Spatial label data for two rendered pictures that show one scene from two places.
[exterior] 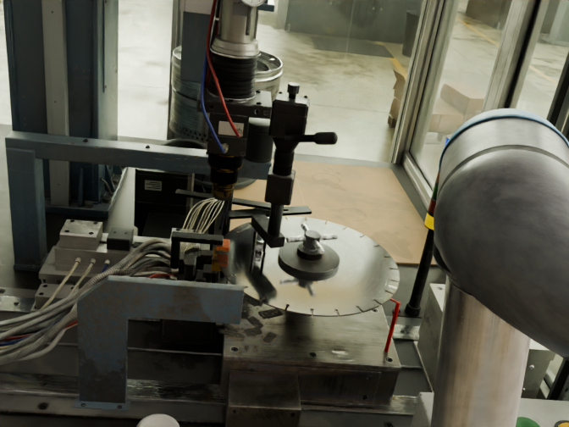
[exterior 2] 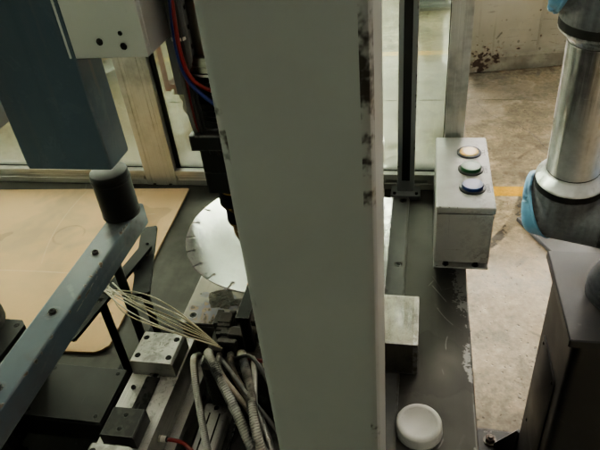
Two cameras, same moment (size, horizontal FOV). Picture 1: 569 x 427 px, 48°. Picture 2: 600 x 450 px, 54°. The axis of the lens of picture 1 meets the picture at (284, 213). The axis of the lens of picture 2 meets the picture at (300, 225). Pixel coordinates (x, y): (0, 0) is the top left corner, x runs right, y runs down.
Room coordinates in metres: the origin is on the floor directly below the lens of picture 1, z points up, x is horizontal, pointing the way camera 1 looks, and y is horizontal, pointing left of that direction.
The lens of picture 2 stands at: (0.66, 0.70, 1.54)
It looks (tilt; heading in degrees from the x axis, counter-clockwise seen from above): 36 degrees down; 291
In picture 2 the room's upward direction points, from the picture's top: 6 degrees counter-clockwise
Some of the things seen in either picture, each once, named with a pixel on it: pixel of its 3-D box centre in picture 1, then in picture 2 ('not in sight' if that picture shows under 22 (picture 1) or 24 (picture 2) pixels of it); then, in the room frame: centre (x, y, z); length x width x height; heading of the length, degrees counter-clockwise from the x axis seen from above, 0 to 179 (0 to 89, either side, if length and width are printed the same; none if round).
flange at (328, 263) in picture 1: (309, 253); not in sight; (0.98, -0.06, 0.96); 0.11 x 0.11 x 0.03
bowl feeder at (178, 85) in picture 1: (223, 119); not in sight; (1.73, 0.21, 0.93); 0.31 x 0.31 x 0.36
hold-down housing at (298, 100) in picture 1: (285, 145); not in sight; (0.95, 0.01, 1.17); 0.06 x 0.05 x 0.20; 88
